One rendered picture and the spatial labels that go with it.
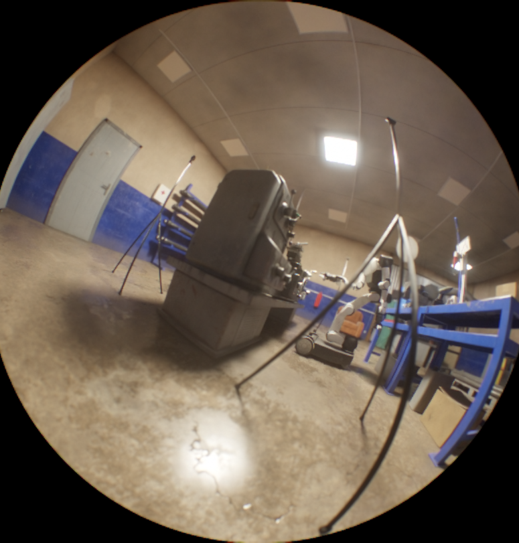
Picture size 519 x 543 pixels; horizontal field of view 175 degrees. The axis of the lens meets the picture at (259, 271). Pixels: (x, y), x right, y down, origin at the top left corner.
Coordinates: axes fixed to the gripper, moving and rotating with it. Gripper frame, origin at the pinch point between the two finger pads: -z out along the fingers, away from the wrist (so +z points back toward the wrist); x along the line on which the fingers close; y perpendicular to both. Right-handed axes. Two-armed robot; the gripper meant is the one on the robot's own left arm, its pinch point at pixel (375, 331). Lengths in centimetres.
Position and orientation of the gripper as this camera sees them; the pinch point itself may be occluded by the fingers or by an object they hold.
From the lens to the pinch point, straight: 187.5
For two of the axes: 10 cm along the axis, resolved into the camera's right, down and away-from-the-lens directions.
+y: -0.8, -2.1, -9.7
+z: 3.3, -9.3, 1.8
